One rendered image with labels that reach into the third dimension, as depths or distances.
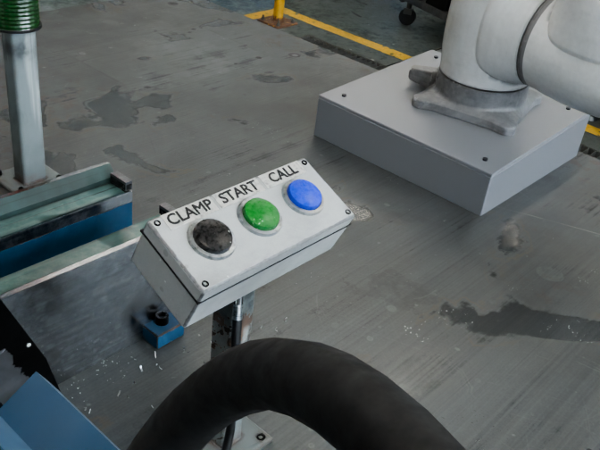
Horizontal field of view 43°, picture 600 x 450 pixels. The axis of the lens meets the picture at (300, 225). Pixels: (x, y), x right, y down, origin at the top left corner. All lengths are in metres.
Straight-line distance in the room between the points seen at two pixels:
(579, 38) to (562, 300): 0.36
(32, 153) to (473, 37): 0.69
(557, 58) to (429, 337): 0.47
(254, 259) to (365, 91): 0.83
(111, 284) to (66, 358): 0.09
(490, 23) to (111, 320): 0.74
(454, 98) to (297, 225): 0.74
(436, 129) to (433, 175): 0.09
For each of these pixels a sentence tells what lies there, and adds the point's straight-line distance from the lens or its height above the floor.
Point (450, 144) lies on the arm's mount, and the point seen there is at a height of 0.88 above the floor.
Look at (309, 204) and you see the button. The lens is 0.62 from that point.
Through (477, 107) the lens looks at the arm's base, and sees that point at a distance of 1.31.
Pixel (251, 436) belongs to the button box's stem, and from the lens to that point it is 0.78.
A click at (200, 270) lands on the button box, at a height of 1.06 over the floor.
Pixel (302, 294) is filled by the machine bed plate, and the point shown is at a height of 0.80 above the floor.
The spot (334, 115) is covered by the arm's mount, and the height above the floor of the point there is 0.85.
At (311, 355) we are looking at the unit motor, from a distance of 0.17.
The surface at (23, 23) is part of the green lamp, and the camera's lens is 1.06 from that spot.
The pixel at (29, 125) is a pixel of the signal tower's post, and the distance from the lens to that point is 1.12.
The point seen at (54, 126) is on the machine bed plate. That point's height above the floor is 0.80.
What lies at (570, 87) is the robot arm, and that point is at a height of 1.01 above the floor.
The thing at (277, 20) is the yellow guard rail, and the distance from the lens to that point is 4.58.
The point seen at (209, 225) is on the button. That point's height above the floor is 1.08.
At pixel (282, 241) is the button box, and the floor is 1.05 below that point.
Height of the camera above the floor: 1.38
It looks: 32 degrees down
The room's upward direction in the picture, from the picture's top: 7 degrees clockwise
